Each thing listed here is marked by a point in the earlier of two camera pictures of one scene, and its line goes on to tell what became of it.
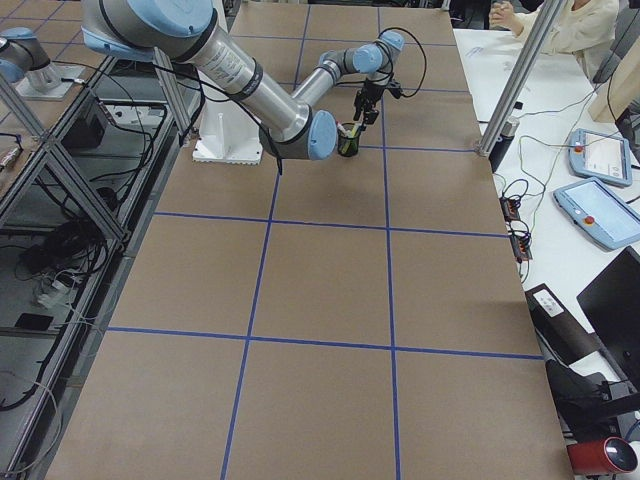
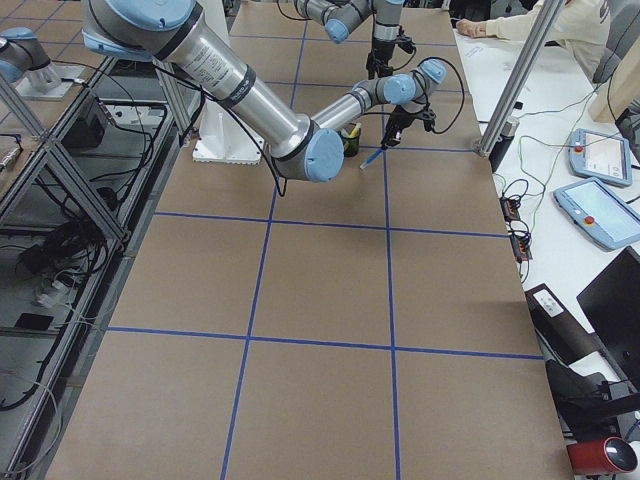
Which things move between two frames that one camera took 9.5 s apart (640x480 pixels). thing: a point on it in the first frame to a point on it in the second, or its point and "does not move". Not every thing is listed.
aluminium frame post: x=520 y=78 does not move
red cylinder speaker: x=610 y=456 does not move
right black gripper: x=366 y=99 to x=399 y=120
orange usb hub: x=520 y=240 does not move
